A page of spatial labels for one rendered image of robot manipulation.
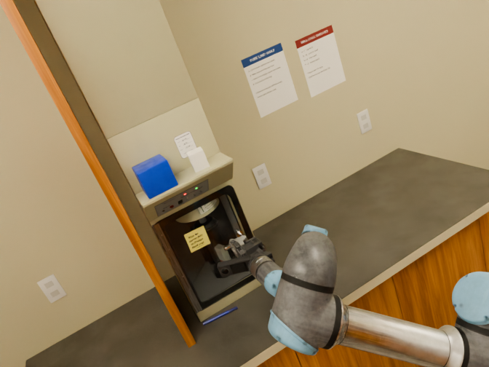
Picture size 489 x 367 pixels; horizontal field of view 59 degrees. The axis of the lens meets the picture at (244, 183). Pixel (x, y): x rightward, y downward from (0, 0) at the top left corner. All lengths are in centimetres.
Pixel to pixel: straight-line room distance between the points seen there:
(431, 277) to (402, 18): 129
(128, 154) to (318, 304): 78
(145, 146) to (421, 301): 121
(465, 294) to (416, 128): 159
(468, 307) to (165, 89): 102
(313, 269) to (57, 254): 128
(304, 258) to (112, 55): 83
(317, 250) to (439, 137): 189
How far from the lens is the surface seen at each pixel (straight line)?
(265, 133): 203
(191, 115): 143
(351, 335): 98
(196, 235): 153
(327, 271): 92
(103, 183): 133
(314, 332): 94
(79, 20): 137
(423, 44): 256
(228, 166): 140
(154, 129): 141
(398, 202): 199
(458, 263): 195
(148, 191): 133
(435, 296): 193
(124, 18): 139
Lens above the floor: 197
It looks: 23 degrees down
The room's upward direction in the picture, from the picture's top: 21 degrees counter-clockwise
